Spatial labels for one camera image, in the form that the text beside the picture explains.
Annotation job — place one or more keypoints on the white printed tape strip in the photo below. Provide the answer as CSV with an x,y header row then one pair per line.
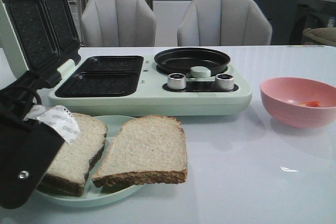
x,y
59,118

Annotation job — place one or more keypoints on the white drawer cabinet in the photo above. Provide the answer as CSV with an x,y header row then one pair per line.
x,y
174,6

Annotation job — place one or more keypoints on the mint green round plate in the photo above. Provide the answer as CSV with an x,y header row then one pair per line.
x,y
94,196

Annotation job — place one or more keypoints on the black round frying pan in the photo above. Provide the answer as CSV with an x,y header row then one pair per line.
x,y
181,60

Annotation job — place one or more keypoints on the white bread slice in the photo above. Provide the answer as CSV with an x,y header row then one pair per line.
x,y
69,171
147,150

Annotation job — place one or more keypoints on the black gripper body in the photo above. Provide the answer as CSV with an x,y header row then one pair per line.
x,y
21,95

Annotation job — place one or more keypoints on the silver control knob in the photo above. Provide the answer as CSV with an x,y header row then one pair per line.
x,y
176,81
224,82

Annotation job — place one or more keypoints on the orange shrimp piece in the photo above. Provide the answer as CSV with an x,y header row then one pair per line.
x,y
312,104

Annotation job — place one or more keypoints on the left silver control knob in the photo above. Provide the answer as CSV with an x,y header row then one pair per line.
x,y
176,81

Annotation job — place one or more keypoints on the mint green breakfast maker base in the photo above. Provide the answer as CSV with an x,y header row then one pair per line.
x,y
133,86

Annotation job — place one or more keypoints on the mint green breakfast maker lid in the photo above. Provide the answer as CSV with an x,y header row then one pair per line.
x,y
39,36

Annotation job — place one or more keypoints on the right silver control knob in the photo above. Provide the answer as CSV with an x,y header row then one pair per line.
x,y
224,82

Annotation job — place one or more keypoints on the right grey upholstered chair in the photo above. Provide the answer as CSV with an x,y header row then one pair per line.
x,y
224,23

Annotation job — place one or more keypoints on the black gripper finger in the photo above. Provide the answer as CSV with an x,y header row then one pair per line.
x,y
27,150

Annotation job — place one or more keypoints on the pink plastic bowl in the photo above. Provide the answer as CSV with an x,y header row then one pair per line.
x,y
281,97

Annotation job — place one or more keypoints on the grey upholstered chair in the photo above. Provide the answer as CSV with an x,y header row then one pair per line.
x,y
118,23
224,23

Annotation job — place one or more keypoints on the left grey upholstered chair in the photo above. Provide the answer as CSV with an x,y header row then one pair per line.
x,y
118,23

